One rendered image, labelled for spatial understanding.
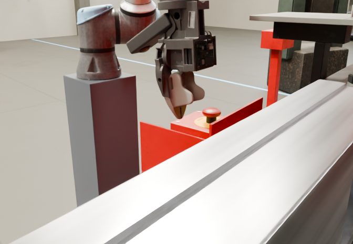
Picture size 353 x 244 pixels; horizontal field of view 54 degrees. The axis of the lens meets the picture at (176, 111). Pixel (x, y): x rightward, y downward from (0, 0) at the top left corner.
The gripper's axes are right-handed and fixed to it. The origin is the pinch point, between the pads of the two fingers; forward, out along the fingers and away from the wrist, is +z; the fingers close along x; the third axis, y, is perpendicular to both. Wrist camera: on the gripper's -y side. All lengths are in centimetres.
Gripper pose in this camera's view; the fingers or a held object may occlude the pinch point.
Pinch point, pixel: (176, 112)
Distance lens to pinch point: 66.4
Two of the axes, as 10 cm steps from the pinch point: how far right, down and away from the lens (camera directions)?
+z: 0.7, 9.6, 2.7
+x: 6.0, -2.5, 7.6
